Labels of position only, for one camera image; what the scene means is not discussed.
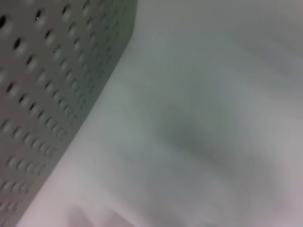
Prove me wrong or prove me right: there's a grey perforated storage basket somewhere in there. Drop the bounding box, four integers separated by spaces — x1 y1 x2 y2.
0 0 138 227

